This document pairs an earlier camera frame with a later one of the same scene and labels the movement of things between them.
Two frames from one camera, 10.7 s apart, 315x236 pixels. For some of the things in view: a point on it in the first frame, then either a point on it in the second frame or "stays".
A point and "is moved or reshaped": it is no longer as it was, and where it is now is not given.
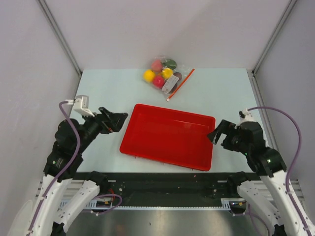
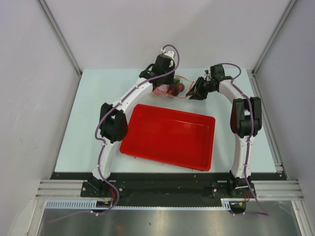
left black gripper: x=114 y=122 → x=170 y=81
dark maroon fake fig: x=173 y=88 → x=180 y=87
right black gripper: x=225 y=126 → x=197 y=85
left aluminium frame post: x=55 y=27 stays
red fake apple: x=158 y=81 is moved or reshaped
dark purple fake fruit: x=178 y=74 → x=173 y=89
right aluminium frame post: x=277 y=31 stays
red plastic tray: x=177 y=136 stays
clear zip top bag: x=167 y=74 is moved or reshaped
